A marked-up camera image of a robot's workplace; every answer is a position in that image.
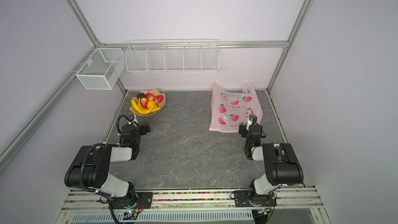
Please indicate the small white mesh basket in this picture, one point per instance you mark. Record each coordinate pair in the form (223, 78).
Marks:
(102, 69)

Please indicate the pink fruit-print plastic bag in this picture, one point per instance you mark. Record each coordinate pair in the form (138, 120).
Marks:
(230, 109)

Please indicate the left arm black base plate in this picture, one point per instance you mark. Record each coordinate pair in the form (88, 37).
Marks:
(142, 200)

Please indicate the dark purple grape bunch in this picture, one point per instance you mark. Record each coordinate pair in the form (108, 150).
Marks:
(141, 96)

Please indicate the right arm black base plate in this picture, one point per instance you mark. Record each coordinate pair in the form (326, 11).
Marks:
(246, 198)

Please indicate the orange yellow fruit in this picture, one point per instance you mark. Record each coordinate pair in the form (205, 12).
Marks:
(151, 104)

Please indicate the red strawberry back left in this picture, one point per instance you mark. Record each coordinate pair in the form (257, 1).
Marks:
(149, 96)

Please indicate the long white wire basket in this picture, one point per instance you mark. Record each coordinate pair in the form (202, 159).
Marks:
(172, 55)

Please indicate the tan scalloped fruit bowl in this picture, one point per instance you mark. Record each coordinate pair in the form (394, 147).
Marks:
(155, 92)

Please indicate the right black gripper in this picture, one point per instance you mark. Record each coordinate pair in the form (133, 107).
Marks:
(249, 129)

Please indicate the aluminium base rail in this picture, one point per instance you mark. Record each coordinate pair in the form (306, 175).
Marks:
(301, 205)

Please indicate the yellow banana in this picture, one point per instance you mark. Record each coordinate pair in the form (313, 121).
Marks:
(137, 109)

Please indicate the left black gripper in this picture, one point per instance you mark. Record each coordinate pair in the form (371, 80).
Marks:
(132, 127)

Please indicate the red strawberry back right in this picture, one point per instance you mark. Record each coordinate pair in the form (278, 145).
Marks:
(159, 99)

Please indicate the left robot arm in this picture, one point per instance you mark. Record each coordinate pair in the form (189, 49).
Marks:
(89, 171)

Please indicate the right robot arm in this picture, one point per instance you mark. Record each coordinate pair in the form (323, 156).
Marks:
(281, 165)

